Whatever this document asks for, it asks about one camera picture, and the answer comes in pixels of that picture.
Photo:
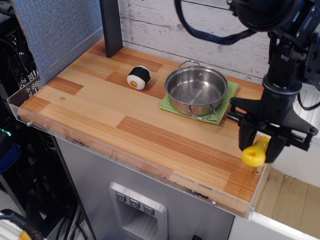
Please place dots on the silver toy fridge cabinet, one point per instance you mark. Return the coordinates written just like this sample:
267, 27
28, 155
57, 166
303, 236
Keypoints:
188, 216

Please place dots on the green cloth mat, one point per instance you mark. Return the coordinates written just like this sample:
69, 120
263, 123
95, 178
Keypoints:
219, 113

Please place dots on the clear acrylic table guard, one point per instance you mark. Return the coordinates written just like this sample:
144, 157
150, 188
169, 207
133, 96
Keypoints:
90, 104

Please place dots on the yellow handled toy knife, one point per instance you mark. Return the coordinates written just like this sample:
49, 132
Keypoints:
255, 155

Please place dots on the black plastic crate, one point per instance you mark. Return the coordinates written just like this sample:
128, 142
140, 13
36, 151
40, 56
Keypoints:
18, 69

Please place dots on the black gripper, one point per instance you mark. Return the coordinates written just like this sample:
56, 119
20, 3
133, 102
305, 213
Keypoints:
274, 116

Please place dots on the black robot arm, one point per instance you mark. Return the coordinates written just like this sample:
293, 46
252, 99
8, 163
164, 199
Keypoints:
293, 27

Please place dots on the dark grey vertical post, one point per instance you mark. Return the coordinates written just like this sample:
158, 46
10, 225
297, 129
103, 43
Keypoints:
111, 24

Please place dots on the ice dispenser panel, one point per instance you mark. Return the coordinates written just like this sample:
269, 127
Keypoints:
138, 216

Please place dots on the stainless steel pot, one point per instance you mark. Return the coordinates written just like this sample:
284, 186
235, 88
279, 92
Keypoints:
196, 90

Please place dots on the plush sushi roll toy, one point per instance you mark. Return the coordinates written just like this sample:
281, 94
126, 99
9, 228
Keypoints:
138, 77

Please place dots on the blue fabric panel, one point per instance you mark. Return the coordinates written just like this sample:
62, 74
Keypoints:
58, 31

